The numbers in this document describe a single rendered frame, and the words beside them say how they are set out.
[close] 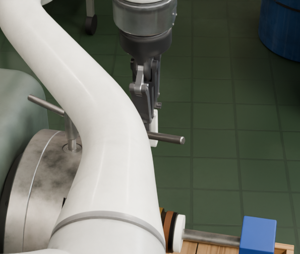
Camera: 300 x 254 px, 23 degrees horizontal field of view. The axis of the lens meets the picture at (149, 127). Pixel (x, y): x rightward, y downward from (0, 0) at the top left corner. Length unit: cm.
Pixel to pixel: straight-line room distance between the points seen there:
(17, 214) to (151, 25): 42
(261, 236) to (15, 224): 42
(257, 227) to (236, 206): 163
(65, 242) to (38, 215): 64
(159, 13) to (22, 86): 51
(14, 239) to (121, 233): 68
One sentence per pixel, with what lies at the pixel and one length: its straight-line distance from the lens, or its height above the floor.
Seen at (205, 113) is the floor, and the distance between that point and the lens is 341.
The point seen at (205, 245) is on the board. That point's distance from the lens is 159.
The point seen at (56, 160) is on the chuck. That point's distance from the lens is 126.
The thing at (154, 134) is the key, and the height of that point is 135.
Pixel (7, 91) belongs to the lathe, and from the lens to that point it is 141.
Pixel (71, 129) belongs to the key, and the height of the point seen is 128.
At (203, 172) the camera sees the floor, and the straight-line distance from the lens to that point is 310.
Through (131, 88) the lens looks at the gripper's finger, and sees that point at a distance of 104.
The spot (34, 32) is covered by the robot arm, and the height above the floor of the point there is 164.
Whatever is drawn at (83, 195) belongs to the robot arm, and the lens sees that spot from 62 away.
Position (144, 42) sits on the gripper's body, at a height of 152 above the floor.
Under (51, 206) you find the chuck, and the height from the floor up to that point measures 120.
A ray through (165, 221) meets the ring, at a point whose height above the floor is 112.
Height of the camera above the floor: 205
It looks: 38 degrees down
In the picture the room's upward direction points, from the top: straight up
